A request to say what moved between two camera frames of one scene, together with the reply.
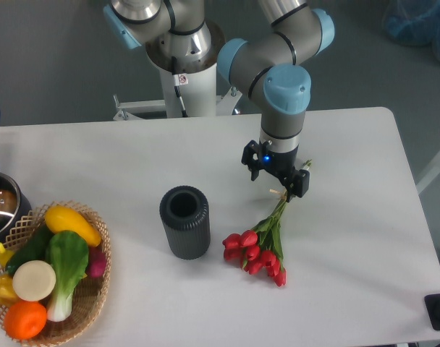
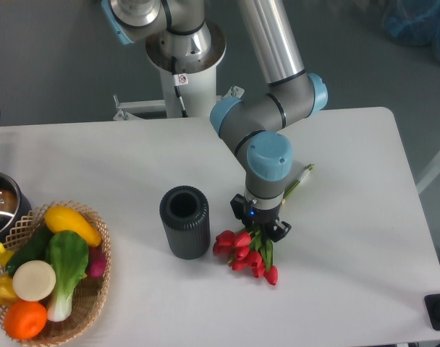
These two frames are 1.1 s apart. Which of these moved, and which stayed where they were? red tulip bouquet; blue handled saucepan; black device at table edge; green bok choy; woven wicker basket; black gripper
Moved: black gripper; red tulip bouquet
Stayed: blue handled saucepan; black device at table edge; woven wicker basket; green bok choy
